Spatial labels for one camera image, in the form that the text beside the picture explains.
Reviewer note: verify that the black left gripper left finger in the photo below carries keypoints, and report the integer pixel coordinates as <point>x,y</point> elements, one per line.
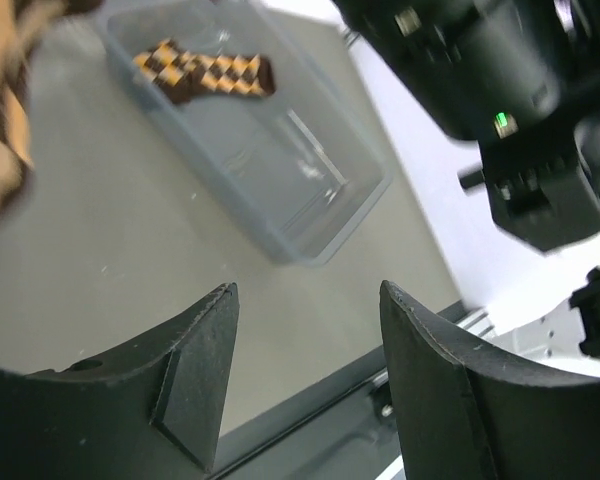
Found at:
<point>150,408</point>

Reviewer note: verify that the brown orange argyle sock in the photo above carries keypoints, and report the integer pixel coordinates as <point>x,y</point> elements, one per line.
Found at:
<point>22,26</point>
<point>182,75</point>

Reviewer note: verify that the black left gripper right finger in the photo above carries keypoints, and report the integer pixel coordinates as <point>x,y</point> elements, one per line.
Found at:
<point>466,409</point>

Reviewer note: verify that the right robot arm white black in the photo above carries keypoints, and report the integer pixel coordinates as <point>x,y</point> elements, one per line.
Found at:
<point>521,79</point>

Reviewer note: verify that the clear plastic bin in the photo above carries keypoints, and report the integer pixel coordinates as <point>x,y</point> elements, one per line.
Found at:
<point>295,171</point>

